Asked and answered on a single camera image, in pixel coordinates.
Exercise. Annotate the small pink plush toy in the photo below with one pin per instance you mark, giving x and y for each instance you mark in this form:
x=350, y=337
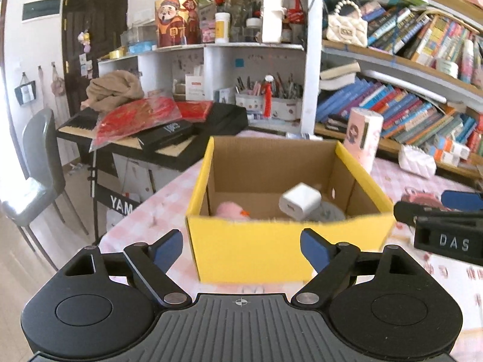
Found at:
x=230, y=211

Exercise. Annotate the pink hanging bag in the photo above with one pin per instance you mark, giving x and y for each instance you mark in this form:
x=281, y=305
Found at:
x=57, y=83

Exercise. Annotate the black electronic keyboard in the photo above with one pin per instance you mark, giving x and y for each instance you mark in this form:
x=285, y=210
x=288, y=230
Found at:
x=226, y=120

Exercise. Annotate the orange white carton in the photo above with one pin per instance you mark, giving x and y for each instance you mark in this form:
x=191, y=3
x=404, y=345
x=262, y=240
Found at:
x=454, y=147
x=445, y=157

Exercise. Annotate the white frame wooden bookshelf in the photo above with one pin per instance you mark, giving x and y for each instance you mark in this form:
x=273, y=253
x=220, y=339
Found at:
x=313, y=64

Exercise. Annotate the yellow cardboard box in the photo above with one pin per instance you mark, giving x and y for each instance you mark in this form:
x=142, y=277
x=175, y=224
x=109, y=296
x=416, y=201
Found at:
x=283, y=252

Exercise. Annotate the white cubby shelf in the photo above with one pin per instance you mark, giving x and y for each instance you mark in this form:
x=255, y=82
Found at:
x=181, y=60

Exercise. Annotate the red packets plastic bag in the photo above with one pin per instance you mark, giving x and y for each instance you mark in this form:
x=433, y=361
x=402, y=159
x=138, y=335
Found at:
x=128, y=120

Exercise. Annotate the cream quilted handbag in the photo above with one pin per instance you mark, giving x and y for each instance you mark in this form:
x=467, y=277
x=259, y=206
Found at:
x=347, y=30

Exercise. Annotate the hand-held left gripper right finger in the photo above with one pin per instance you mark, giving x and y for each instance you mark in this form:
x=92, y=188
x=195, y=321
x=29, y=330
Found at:
x=315, y=249

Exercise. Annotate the black keyboard stand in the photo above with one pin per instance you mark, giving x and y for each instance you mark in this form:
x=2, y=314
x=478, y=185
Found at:
x=113, y=200

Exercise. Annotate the red flat packet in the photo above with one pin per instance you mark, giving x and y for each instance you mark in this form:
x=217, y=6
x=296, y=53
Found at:
x=194, y=110

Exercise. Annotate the white charger adapter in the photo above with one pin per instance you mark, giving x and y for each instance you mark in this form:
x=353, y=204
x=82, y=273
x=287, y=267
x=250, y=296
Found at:
x=300, y=201

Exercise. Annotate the hanging tote bag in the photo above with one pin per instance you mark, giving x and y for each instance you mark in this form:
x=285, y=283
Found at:
x=25, y=90

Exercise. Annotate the row of colourful books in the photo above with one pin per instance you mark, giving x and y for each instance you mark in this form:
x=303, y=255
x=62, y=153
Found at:
x=415, y=30

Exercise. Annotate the pink white bottle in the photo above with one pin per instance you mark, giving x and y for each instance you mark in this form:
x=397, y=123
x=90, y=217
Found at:
x=467, y=60

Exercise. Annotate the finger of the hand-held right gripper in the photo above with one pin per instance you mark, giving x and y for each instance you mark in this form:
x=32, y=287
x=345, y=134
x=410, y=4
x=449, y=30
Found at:
x=464, y=200
x=411, y=211

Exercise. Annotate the white bottle yellow label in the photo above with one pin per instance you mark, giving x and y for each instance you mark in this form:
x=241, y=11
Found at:
x=222, y=28

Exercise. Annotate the pink tissue box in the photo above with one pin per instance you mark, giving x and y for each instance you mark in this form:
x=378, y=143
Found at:
x=360, y=135

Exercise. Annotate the red printed figure canister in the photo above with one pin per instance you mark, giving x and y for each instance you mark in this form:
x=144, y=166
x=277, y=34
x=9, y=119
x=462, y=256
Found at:
x=175, y=22

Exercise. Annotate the pink checked tablecloth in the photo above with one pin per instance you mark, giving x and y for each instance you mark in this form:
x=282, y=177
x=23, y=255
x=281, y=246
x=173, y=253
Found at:
x=151, y=211

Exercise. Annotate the dark wooden door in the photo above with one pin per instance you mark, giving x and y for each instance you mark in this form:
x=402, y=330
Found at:
x=94, y=26

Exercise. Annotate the white quilted pouch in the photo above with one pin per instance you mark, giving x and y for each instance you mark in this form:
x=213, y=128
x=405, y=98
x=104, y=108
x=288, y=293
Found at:
x=417, y=160

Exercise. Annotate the beige folded cloth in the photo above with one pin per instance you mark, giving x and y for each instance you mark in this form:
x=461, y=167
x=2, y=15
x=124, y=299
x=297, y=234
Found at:
x=113, y=90

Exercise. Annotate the white paper box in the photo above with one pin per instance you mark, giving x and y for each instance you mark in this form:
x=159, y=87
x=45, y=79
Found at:
x=271, y=20

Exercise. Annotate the white pen organizer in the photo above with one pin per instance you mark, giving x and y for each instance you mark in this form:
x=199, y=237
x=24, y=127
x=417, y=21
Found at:
x=271, y=103

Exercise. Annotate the white round jar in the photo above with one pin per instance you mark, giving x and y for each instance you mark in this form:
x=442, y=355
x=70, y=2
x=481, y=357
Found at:
x=448, y=68

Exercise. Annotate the red white small box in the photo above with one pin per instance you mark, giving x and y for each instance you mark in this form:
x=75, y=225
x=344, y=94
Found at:
x=195, y=87

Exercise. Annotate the row of blue books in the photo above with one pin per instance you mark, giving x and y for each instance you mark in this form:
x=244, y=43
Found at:
x=396, y=109

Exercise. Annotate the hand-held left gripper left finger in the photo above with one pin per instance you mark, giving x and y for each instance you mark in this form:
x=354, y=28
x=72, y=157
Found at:
x=169, y=249

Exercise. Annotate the black case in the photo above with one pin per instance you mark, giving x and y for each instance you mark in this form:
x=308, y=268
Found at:
x=166, y=134

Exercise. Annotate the grey chair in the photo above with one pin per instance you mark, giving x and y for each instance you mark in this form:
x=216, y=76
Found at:
x=36, y=181

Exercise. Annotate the red tassel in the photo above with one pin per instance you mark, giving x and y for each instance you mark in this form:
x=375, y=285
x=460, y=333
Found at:
x=268, y=98

